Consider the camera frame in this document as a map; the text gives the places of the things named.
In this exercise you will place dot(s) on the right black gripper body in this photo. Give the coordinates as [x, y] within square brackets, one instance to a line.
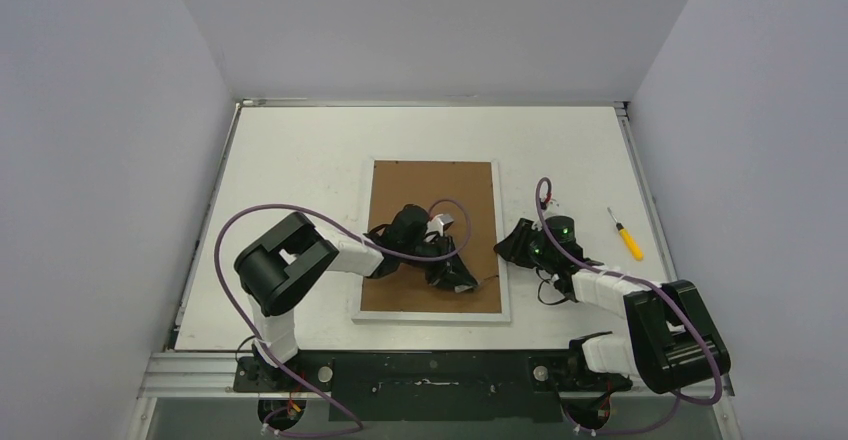
[519, 243]

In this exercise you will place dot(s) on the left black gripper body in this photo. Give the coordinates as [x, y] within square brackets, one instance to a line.
[442, 246]

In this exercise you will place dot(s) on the white picture frame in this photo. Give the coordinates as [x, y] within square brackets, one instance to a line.
[470, 192]

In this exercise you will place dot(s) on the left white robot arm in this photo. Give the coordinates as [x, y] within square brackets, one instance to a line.
[279, 268]

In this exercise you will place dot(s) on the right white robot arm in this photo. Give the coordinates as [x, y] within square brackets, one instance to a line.
[671, 340]

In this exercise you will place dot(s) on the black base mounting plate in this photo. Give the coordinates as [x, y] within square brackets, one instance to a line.
[458, 385]

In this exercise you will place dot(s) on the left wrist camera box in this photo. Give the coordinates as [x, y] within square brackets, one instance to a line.
[440, 223]

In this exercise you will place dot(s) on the yellow handled screwdriver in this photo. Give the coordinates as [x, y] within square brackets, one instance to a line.
[632, 246]

